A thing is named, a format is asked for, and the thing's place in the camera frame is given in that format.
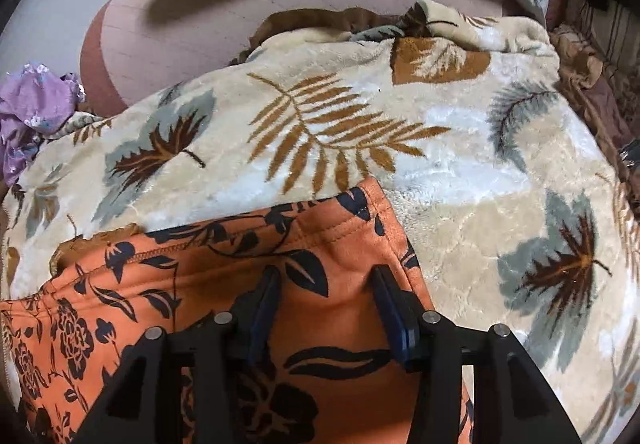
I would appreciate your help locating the purple floral crumpled garment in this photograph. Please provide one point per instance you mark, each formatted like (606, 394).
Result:
(35, 103)

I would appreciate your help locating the cream leaf pattern blanket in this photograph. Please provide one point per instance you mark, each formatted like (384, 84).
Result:
(513, 211)

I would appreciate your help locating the brown striped bedding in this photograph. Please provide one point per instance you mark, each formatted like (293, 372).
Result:
(599, 71)

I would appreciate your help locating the orange black floral garment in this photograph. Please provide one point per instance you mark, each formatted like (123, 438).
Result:
(327, 375)

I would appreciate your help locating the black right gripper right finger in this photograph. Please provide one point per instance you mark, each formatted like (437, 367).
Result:
(512, 402)

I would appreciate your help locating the pink brown mattress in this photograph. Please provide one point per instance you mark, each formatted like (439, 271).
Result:
(135, 47)

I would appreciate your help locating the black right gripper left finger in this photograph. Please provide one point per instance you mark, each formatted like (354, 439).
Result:
(142, 402)

